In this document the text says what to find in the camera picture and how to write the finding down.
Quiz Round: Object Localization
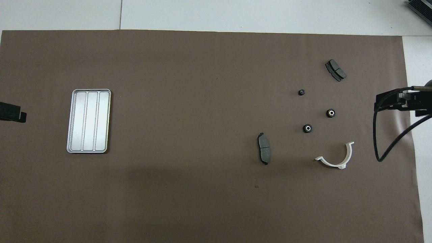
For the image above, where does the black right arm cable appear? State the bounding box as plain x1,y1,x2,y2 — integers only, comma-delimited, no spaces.
372,86,432,162

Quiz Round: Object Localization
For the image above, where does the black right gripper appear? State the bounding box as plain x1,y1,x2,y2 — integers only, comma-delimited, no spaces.
375,88,432,118

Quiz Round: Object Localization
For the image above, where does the long dark brake pad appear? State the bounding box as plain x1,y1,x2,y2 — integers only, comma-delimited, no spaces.
257,132,271,165

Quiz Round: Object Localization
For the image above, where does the brown table mat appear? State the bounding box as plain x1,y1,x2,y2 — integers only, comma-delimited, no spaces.
0,30,424,243

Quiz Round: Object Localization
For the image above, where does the white curved plastic bracket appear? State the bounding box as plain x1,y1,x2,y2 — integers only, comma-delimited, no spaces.
315,141,355,169

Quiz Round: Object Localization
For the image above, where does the silver metal tray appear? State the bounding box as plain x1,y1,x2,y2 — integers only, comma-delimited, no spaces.
66,89,111,154

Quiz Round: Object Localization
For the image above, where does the short dark brake pad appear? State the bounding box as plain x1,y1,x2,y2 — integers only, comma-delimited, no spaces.
325,59,347,82

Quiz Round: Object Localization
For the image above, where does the grey ribbed device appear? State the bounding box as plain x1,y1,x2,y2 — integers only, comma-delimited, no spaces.
407,0,432,27

